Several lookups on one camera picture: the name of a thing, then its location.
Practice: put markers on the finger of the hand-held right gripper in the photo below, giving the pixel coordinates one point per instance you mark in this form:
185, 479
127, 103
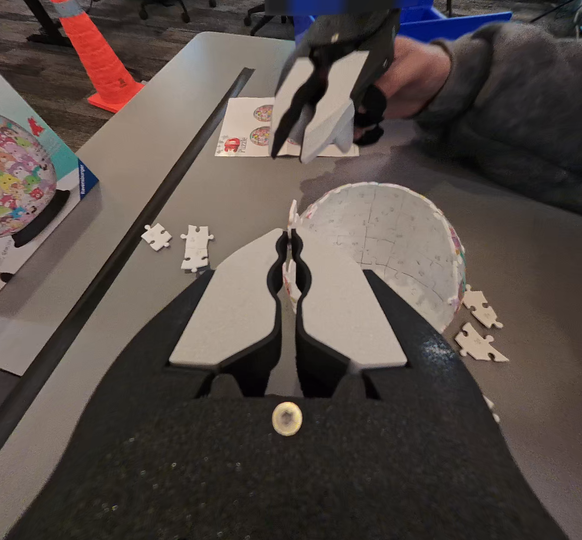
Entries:
314, 80
332, 130

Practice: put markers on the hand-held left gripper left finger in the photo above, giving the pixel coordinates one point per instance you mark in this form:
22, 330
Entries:
227, 322

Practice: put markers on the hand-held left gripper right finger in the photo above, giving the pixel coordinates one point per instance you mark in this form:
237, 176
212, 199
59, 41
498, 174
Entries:
350, 322

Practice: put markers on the colourful puzzle ball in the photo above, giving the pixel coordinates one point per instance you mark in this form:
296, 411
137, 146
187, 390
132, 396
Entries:
391, 240

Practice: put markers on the single white puzzle piece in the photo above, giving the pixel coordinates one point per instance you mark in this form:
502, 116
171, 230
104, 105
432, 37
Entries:
156, 235
293, 220

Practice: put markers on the two joined white puzzle pieces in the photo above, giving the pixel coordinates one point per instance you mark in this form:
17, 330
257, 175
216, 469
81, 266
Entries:
195, 247

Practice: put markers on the white puzzle leaflet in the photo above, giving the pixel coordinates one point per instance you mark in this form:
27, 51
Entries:
245, 126

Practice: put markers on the row of white puzzle pieces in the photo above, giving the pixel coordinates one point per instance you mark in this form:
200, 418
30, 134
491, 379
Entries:
479, 344

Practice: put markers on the colourful puzzle box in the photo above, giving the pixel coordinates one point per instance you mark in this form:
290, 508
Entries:
36, 185

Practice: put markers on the person's right hand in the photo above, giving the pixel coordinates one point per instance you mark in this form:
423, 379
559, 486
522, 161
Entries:
414, 76

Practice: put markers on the blue plastic bin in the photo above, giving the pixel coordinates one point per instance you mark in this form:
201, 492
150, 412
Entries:
455, 26

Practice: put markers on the orange traffic cone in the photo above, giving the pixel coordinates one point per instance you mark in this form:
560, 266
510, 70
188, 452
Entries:
91, 44

